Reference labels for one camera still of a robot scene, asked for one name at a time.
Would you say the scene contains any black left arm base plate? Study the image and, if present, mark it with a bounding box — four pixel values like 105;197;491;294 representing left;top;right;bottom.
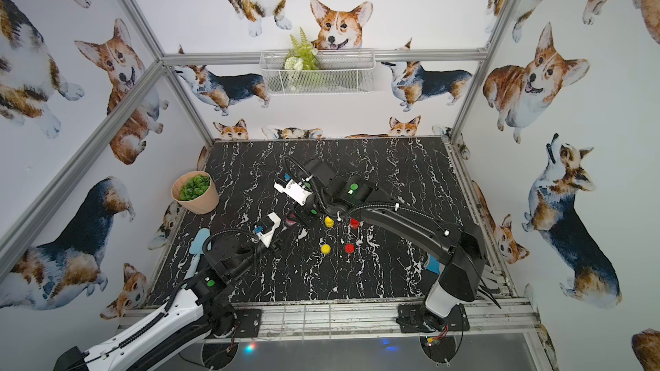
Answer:
216;308;263;338

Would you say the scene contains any aluminium front rail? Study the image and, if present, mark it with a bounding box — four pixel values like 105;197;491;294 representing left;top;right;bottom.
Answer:
123;295;540;344

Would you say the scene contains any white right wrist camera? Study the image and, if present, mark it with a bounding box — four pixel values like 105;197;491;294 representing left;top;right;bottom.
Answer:
273;179;313;206

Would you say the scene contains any green fern plant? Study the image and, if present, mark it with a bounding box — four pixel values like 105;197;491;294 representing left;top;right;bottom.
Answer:
284;29;320;90

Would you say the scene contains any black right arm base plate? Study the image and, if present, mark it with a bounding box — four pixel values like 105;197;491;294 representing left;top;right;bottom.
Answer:
395;303;470;334

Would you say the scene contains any magenta paint jar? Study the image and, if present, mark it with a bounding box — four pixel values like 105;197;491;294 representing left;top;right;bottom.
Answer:
285;214;297;226

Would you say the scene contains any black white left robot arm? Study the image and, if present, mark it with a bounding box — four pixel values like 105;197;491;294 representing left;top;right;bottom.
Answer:
53;227;278;370

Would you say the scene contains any light blue silicone spatula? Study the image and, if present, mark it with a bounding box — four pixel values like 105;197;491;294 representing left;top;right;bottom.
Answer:
184;228;211;279

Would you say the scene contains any beige paper plant pot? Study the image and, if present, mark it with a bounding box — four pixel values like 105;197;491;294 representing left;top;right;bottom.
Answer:
171;171;219;215

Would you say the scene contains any green moss plant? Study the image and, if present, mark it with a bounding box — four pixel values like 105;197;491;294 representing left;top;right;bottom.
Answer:
178;175;211;202

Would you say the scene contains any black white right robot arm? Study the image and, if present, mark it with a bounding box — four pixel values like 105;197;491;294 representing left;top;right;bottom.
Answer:
282;156;487;319

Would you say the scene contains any white wire mesh basket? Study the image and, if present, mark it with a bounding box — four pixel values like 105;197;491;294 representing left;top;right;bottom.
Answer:
260;50;376;95

